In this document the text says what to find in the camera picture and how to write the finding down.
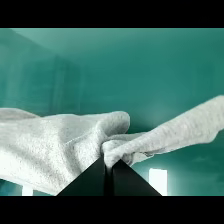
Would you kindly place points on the grey T-shirt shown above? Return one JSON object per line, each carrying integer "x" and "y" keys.
{"x": 50, "y": 146}

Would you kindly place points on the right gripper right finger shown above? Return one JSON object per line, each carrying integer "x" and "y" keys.
{"x": 130, "y": 183}

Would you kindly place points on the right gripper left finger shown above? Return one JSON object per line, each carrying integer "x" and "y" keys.
{"x": 90, "y": 183}

